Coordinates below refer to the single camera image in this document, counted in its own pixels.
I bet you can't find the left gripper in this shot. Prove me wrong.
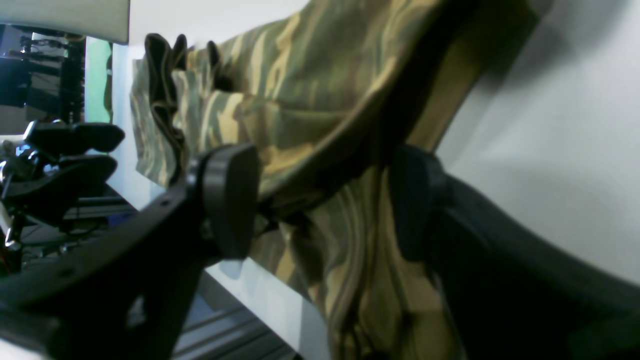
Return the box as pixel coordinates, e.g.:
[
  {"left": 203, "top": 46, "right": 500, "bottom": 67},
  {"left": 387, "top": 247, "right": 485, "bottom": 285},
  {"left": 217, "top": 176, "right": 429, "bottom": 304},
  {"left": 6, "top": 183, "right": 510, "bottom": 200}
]
[{"left": 1, "top": 121, "right": 125, "bottom": 251}]

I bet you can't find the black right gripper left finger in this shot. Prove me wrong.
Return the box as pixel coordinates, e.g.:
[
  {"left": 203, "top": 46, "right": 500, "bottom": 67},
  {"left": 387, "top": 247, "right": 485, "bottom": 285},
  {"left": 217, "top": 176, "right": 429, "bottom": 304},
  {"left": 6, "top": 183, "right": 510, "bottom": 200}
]
[{"left": 1, "top": 144, "right": 260, "bottom": 360}]

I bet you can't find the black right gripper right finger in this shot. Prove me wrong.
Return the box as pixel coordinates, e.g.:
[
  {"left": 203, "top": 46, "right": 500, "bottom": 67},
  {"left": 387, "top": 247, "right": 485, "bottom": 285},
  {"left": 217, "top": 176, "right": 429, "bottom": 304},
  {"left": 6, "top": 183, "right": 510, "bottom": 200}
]
[{"left": 389, "top": 145, "right": 640, "bottom": 360}]

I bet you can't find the camouflage T-shirt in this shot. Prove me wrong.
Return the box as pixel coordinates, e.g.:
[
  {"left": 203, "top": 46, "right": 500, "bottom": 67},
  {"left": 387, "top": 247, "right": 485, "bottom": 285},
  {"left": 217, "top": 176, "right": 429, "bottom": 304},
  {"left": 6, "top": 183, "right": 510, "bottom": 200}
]
[{"left": 130, "top": 0, "right": 534, "bottom": 360}]

